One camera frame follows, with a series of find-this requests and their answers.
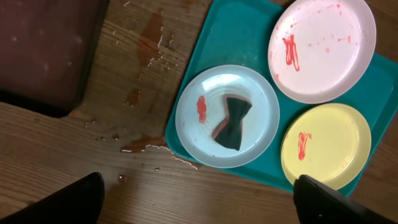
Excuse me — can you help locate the light blue plate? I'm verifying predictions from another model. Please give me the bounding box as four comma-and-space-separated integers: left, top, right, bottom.
175, 65, 280, 169

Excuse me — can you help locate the black tray with reddish water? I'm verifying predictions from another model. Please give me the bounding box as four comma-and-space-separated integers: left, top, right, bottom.
1, 0, 109, 118

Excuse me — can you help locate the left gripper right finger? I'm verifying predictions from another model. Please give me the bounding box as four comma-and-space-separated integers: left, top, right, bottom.
293, 175, 396, 224

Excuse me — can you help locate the yellow-green plate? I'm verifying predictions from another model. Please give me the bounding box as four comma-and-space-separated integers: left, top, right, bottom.
280, 103, 372, 190

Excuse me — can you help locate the green and pink sponge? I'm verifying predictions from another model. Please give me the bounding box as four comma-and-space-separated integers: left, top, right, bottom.
212, 94, 252, 151

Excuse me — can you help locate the white plate with red smear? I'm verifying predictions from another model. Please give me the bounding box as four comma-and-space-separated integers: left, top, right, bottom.
268, 0, 377, 104

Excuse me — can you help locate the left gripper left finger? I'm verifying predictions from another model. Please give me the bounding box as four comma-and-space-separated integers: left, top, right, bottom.
1, 172, 105, 224

